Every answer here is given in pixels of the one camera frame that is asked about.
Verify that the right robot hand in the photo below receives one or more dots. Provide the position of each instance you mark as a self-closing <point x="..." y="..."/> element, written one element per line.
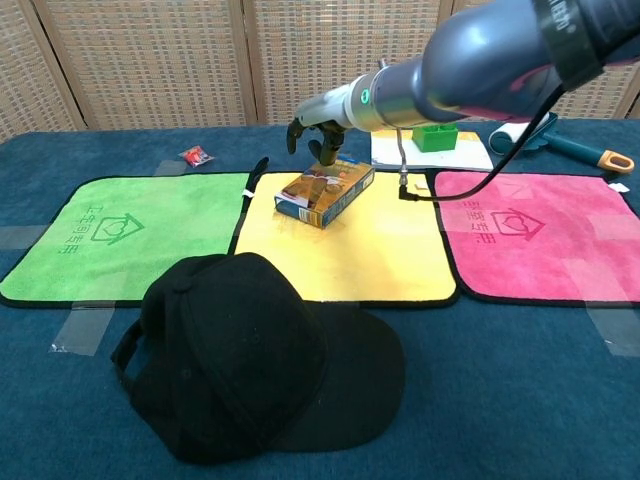
<point x="327" y="110"/>

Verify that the orange blue printed carton box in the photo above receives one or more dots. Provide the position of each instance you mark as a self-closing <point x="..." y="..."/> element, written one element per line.
<point x="325" y="192"/>

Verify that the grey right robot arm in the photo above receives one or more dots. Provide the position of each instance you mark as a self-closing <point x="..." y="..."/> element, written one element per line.
<point x="480" y="60"/>

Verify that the yellow microfiber mat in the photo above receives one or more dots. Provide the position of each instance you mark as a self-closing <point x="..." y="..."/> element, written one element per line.
<point x="360" y="260"/>

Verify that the green microfiber mat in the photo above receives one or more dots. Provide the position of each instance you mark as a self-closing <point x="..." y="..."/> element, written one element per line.
<point x="150" y="260"/>

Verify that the pink microfiber mat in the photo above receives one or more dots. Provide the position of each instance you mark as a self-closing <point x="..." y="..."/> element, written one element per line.
<point x="540" y="260"/>

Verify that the green toy building brick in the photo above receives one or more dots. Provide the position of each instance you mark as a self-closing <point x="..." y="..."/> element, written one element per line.
<point x="434" y="140"/>

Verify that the white flat board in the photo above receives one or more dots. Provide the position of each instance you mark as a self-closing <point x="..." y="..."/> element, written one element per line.
<point x="450" y="159"/>

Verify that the woven folding screen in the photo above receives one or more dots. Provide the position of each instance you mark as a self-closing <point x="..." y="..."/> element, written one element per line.
<point x="200" y="60"/>

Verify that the small red candy wrapper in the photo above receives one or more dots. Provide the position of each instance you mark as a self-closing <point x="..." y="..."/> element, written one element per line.
<point x="196" y="156"/>

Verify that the clear tape strip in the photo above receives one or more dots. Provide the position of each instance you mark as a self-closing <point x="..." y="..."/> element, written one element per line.
<point x="82" y="330"/>
<point x="170" y="168"/>
<point x="20" y="237"/>
<point x="615" y="330"/>

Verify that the black baseball cap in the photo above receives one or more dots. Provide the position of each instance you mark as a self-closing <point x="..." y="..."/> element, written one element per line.
<point x="235" y="360"/>

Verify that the blue table cloth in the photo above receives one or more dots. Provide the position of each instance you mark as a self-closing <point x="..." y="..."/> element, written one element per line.
<point x="500" y="390"/>

